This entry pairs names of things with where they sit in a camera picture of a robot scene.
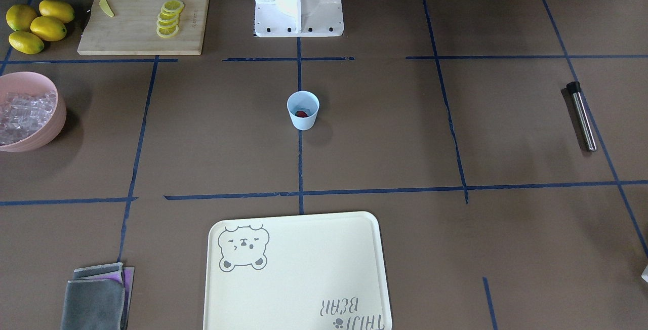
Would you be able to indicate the steel muddler with black tip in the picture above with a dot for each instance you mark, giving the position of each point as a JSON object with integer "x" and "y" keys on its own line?
{"x": 576, "y": 95}

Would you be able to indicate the light blue cup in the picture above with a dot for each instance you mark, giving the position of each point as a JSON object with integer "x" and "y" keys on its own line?
{"x": 303, "y": 108}

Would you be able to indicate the clear ice cubes pile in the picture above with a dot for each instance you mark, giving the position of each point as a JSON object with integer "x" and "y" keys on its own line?
{"x": 24, "y": 114}

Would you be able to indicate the cream bear tray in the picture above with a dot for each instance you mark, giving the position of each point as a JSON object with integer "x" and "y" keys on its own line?
{"x": 319, "y": 271}

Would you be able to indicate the lemon slices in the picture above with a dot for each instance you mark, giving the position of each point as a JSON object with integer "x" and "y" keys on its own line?
{"x": 168, "y": 19}

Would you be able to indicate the wooden cutting board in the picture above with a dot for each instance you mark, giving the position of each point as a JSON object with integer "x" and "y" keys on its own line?
{"x": 132, "y": 31}

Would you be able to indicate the grey folded cloth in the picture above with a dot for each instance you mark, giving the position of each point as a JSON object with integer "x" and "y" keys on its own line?
{"x": 98, "y": 297}

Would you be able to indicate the pink bowl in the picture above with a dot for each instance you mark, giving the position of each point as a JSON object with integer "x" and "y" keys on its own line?
{"x": 35, "y": 84}

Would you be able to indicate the yellow lemon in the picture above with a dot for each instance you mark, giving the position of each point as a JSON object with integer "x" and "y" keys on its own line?
{"x": 20, "y": 16}
{"x": 48, "y": 28}
{"x": 60, "y": 10}
{"x": 26, "y": 42}

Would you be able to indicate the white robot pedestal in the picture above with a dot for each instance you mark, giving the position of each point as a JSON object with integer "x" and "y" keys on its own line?
{"x": 298, "y": 18}

